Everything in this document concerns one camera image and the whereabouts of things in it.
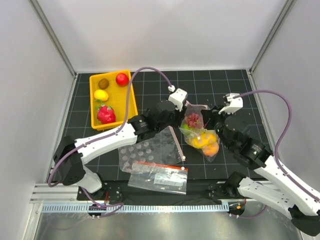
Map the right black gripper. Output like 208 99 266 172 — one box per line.
201 104 233 151

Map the yellow mango toy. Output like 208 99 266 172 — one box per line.
189 132 217 149

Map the red apple toy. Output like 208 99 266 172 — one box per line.
115 73 130 87

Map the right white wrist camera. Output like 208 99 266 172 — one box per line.
218 93 244 115

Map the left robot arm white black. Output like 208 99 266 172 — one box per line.
48 99 188 200

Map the clear bag pink zipper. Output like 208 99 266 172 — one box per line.
118 126 186 173

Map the pink polka dot zip bag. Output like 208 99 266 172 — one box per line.
179 101 220 163

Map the dark red grapes toy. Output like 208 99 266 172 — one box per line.
184 112 202 130

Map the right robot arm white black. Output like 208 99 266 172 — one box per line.
201 107 320 237

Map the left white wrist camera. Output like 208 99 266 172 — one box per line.
168 88 188 112

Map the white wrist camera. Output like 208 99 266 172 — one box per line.
218 93 244 115
168 88 188 112

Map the brown kiwi toy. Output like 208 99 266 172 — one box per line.
98 78 110 90

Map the right aluminium frame post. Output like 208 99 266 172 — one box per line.
249 0 296 75

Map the black grid cutting mat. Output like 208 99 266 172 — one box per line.
59 69 275 180

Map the left aluminium frame post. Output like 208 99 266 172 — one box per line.
28 0 77 78

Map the red dragon fruit toy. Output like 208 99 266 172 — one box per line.
95 99 116 125

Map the clear bag orange zipper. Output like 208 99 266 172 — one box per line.
127 161 188 195

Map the yellow lemon toy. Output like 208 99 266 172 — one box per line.
93 89 109 102

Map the yellow plastic tray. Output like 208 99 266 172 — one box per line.
89 69 138 131

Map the aluminium frame post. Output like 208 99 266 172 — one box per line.
249 0 296 75
28 0 77 78

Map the orange peach toy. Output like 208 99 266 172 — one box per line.
202 142 220 157

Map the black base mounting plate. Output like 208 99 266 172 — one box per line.
90 179 244 206

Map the green lime toy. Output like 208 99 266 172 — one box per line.
181 123 190 130

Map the slotted white cable duct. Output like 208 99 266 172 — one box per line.
41 202 229 214

